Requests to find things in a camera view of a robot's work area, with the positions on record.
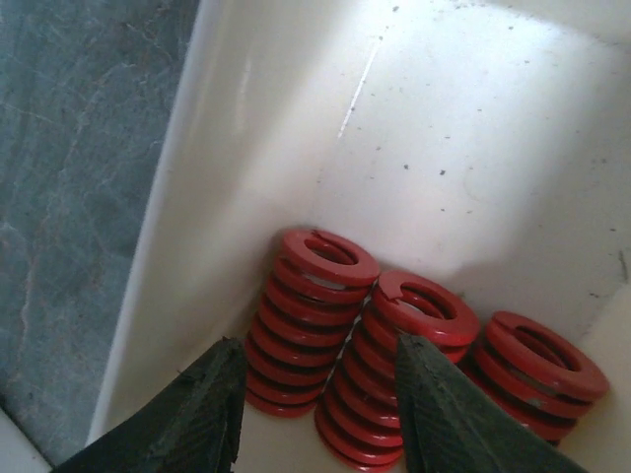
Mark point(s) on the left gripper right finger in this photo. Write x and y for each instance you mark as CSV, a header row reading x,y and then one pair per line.
x,y
449,424

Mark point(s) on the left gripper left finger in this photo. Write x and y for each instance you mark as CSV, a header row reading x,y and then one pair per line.
x,y
193,425

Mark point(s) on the white spring box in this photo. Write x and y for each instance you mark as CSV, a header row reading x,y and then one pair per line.
x,y
484,145

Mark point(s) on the large red spring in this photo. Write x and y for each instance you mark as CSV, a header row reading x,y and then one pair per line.
x,y
357,415
315,291
535,375

